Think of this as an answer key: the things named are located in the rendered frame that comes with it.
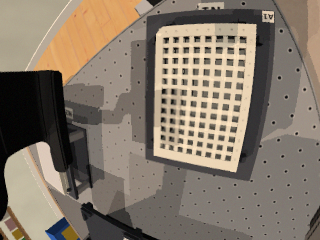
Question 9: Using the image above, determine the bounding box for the white label with black text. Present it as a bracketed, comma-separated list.
[199, 2, 224, 10]

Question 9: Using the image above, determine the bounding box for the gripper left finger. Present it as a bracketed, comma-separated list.
[0, 70, 73, 221]

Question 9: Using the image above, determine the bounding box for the beige well plate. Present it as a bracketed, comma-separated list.
[154, 23, 256, 172]

